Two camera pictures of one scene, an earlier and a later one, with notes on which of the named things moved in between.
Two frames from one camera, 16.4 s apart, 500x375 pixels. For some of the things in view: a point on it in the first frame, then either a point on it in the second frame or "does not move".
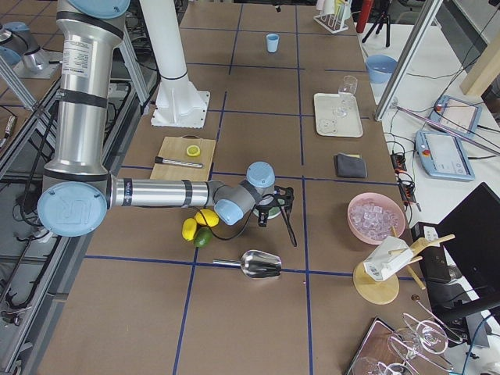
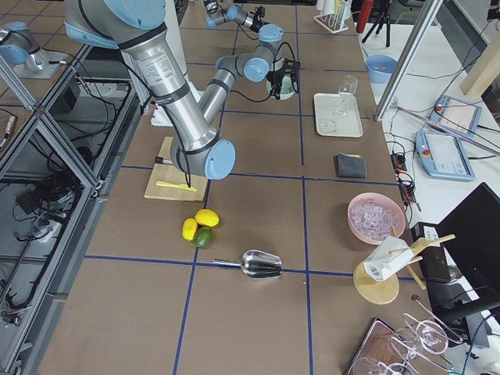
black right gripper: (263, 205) → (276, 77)
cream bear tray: (337, 115) does not move
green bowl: (273, 212) → (287, 91)
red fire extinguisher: (364, 14) does not move
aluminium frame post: (425, 20) does not move
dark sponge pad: (350, 166) does not move
